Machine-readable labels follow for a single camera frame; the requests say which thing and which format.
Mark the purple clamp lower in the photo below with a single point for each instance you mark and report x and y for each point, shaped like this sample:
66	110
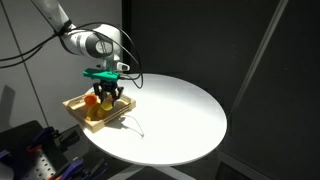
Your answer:
67	170

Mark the perforated metal plate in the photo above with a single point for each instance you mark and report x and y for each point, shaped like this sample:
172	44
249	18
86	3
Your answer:
38	167

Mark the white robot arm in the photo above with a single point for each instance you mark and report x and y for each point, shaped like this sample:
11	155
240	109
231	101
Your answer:
102	42

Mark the wooden slatted tray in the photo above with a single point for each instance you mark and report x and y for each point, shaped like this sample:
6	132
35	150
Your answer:
77	108

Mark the yellow round toy fruit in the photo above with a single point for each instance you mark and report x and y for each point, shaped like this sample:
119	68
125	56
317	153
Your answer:
106	105

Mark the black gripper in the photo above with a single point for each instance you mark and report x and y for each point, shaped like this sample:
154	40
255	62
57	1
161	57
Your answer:
108	87

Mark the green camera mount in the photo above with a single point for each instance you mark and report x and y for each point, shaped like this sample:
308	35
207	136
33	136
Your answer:
101	74

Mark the purple clamp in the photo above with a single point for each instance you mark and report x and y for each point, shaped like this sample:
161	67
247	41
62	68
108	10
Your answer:
41	137
67	170

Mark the yellow toy banana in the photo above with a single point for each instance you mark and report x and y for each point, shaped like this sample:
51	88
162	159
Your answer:
92	113

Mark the purple clamp upper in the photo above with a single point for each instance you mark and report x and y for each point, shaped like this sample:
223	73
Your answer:
41	137

